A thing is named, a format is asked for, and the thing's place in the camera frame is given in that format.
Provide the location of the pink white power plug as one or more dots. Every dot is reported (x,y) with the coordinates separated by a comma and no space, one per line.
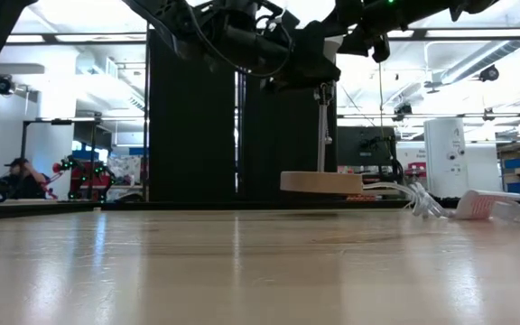
(485,207)

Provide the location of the black ceiling camera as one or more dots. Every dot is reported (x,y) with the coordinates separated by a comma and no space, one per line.
(489,73)
(3,85)

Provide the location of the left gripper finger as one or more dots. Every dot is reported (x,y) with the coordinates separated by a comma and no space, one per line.
(314,63)

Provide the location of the black standing desk frame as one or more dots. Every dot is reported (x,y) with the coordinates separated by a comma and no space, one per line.
(24,158)

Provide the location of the black monitor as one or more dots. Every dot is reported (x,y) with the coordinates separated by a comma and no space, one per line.
(364,144)

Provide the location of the black aluminium table frame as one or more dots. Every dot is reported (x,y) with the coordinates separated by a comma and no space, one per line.
(197,205)

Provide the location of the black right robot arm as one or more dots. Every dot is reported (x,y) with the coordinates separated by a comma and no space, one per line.
(427,11)

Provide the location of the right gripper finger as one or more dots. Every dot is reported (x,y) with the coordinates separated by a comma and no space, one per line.
(382,47)

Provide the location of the person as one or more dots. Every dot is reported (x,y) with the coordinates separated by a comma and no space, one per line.
(21,180)

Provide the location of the black partition panel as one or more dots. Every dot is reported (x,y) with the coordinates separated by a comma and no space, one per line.
(192,135)
(287,135)

